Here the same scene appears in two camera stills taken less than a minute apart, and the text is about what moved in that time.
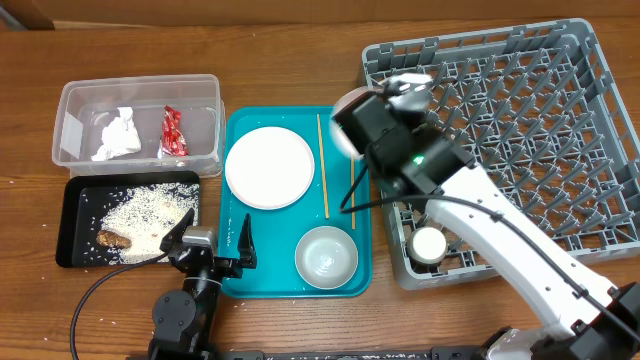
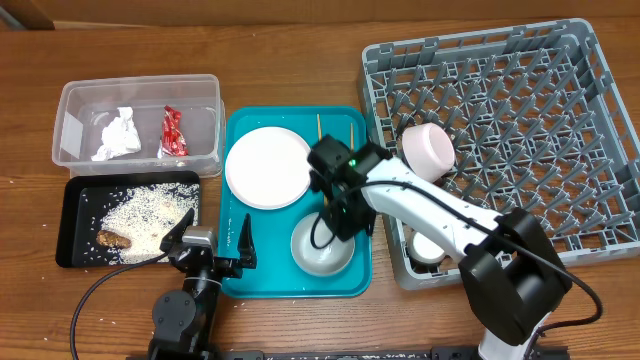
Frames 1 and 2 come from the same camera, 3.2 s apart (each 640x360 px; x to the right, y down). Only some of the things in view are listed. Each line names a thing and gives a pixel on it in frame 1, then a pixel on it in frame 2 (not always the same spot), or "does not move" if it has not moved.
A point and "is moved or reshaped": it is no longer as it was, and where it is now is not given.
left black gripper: (231, 267) does not move
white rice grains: (147, 216) does not move
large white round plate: (269, 167) does not move
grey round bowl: (326, 257) is moved or reshaped
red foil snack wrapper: (173, 141) does not move
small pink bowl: (343, 124) is moved or reshaped
